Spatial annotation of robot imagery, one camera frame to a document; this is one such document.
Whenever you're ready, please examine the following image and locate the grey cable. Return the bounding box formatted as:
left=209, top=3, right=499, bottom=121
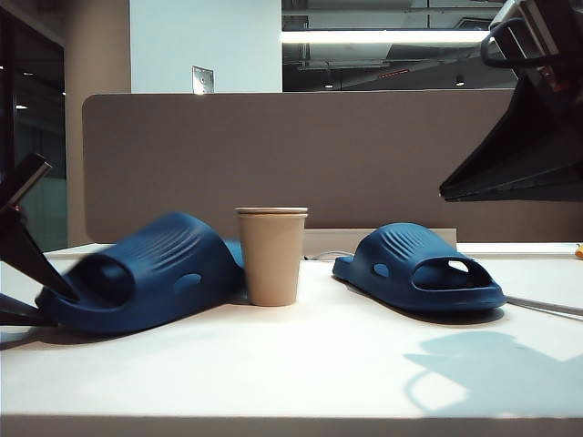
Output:
left=303, top=249, right=583, bottom=320

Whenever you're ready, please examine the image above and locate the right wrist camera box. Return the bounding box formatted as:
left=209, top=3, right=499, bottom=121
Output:
left=490, top=0, right=562, bottom=60

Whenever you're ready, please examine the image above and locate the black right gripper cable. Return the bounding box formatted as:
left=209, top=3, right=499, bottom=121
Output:
left=480, top=20, right=520, bottom=69

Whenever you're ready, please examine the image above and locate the metal wall plate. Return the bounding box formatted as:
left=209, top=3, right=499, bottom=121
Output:
left=191, top=66, right=215, bottom=96

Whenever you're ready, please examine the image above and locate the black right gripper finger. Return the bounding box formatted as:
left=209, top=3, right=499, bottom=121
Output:
left=443, top=166, right=583, bottom=204

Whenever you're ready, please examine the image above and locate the white cable tray flap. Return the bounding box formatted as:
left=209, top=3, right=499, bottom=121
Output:
left=302, top=228, right=458, bottom=260

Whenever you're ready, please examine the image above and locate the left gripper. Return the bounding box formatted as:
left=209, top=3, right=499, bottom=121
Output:
left=0, top=153, right=79, bottom=327

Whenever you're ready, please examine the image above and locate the dark glass door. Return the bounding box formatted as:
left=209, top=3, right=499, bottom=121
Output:
left=0, top=8, right=68, bottom=260

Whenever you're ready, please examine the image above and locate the blue rubber slipper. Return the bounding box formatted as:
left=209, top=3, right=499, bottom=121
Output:
left=331, top=221, right=507, bottom=314
left=35, top=211, right=250, bottom=336

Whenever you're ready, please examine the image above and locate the long ceiling light strip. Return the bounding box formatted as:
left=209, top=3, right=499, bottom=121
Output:
left=281, top=29, right=491, bottom=46

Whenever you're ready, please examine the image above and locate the brown desk partition panel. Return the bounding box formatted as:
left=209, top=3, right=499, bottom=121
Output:
left=82, top=89, right=523, bottom=245

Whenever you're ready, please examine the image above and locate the beige paper cup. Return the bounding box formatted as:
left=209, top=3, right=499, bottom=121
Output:
left=234, top=207, right=309, bottom=307

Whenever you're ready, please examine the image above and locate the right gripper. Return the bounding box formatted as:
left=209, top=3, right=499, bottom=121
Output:
left=439, top=0, right=583, bottom=189

